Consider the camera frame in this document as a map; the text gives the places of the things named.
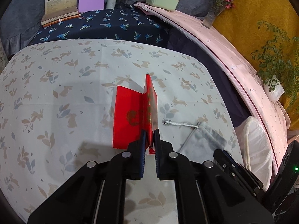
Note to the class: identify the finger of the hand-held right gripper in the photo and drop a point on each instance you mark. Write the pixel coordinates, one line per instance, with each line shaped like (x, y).
(233, 168)

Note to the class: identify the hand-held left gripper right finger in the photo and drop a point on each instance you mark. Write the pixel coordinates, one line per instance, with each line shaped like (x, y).
(157, 155)

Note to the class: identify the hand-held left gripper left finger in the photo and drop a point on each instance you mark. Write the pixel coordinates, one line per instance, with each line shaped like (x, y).
(142, 155)

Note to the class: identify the bin with white liner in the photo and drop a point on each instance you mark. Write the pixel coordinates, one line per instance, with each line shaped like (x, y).
(257, 144)

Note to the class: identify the red card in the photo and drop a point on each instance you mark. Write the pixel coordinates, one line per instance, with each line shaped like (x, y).
(128, 121)

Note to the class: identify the white plant pot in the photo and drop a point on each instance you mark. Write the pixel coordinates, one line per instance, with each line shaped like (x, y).
(275, 92)

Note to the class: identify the dark purple cloth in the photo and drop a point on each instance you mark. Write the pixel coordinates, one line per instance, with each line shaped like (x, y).
(210, 74)

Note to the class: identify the pale rabbit-print tablecloth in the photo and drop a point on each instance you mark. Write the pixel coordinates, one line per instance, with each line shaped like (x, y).
(58, 86)

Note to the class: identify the green leafy plant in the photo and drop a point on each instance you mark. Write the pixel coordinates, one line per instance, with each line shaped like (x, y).
(275, 56)

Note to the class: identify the pink cloth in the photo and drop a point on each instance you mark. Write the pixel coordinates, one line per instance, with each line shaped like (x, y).
(210, 42)

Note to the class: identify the navy leaf-print cloth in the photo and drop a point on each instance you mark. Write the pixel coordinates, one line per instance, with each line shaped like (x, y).
(100, 25)

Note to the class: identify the glass vase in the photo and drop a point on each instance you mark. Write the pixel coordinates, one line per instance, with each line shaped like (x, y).
(211, 17)

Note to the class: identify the green tissue box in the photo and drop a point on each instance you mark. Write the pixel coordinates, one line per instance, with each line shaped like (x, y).
(161, 1)

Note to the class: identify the yellow cloth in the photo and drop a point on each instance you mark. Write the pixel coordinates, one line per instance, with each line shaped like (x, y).
(257, 2)

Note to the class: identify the open standing book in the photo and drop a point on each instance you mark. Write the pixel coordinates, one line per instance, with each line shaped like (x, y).
(60, 2)

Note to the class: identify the blue sofa cover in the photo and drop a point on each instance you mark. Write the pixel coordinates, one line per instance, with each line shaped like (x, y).
(21, 9)

